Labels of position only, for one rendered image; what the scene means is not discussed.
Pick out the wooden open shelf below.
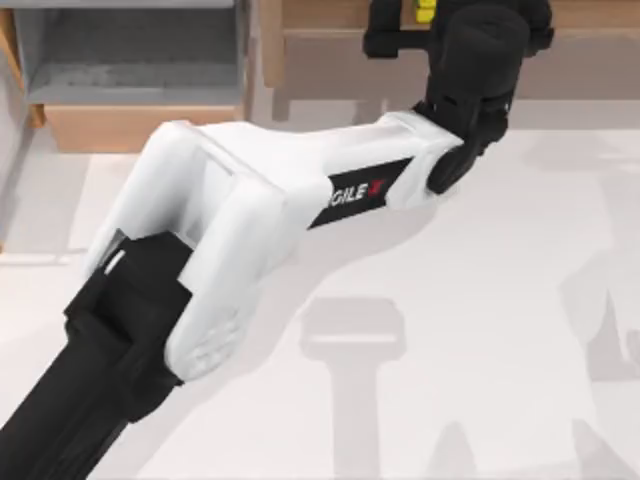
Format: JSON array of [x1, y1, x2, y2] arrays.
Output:
[[260, 0, 640, 102]]

